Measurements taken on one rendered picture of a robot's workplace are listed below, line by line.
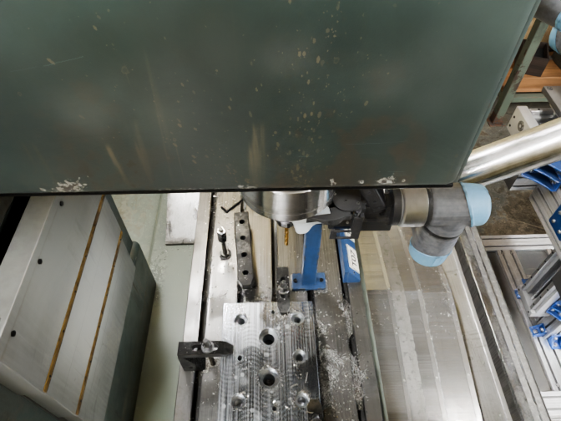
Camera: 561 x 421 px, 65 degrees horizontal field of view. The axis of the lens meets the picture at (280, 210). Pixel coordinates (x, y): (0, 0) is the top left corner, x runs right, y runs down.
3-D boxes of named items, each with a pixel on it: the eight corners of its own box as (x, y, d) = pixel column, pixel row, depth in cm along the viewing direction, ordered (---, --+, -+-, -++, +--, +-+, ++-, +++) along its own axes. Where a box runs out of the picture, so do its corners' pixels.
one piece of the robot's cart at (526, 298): (536, 287, 191) (540, 283, 189) (549, 316, 183) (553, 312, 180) (515, 288, 191) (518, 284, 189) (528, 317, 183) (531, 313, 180)
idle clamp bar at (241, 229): (250, 223, 142) (249, 210, 137) (256, 295, 125) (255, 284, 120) (235, 224, 142) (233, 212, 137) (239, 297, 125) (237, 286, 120)
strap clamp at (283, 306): (287, 286, 127) (288, 257, 116) (290, 328, 119) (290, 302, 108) (276, 286, 127) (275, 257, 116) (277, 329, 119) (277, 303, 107)
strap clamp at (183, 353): (236, 357, 114) (231, 332, 103) (235, 369, 112) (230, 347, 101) (185, 358, 114) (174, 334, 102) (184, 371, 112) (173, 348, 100)
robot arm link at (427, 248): (437, 225, 93) (454, 190, 85) (450, 271, 86) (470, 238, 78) (400, 225, 93) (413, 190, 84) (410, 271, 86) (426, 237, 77)
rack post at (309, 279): (324, 274, 130) (333, 210, 107) (325, 290, 127) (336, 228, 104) (290, 274, 130) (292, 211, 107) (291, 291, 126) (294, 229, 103)
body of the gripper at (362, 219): (325, 240, 77) (393, 240, 77) (331, 209, 70) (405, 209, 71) (321, 206, 82) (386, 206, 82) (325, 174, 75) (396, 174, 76)
